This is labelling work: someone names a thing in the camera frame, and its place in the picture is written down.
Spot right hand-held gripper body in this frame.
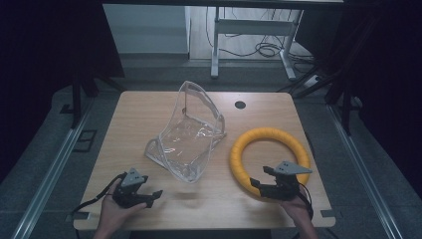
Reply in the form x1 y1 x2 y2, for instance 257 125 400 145
259 160 314 202

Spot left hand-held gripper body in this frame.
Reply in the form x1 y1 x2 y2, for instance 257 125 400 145
111 167 154 209

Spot yellow foam ring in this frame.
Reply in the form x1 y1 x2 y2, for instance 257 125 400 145
229 126 312 199

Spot clear plastic bag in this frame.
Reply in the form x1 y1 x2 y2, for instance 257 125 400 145
143 80 228 184

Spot person's right hand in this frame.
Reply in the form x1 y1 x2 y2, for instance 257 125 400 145
279 187 315 227

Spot person's left hand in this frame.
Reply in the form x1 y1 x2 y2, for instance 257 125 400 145
98 180 148 232

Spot black metal stand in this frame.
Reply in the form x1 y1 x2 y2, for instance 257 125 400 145
276 64 363 137
59 64 127 130

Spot white power strip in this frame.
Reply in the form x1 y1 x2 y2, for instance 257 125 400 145
303 74 323 90

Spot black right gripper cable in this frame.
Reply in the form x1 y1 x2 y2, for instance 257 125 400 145
297 181 315 221

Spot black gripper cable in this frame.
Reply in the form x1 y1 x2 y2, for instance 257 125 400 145
297 181 315 221
71 171 128 216

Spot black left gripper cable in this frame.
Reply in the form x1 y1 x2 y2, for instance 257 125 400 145
71 171 128 216

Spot black floor frame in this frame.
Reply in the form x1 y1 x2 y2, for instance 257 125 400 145
72 128 99 154

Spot grey metal floor rail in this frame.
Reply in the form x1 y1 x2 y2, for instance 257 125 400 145
325 104 405 239
9 98 96 239

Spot black floor cables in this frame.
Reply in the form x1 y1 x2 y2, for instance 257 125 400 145
204 6 317 69

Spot white metal desk frame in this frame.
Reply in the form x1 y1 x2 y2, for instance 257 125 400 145
210 6 305 81

